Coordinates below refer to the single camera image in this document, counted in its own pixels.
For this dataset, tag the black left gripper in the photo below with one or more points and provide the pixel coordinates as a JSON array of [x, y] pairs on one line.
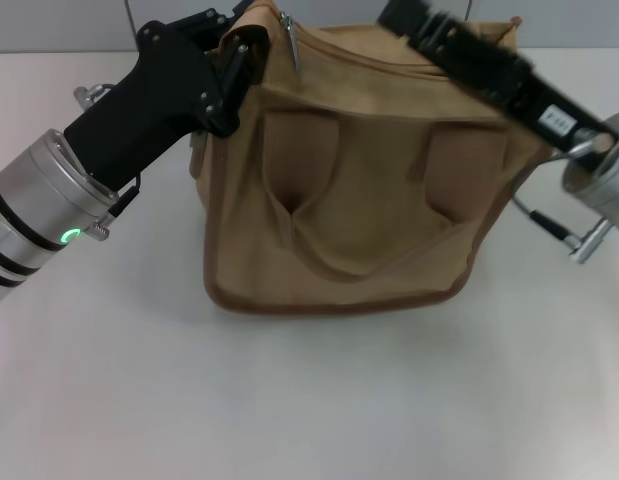
[[154, 100]]

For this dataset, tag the khaki canvas food bag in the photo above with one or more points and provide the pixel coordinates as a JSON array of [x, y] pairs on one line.
[[364, 225]]

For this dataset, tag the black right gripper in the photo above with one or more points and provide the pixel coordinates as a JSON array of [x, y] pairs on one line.
[[509, 85]]

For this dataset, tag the silver metal zipper pull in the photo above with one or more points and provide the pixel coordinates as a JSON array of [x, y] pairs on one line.
[[295, 50]]

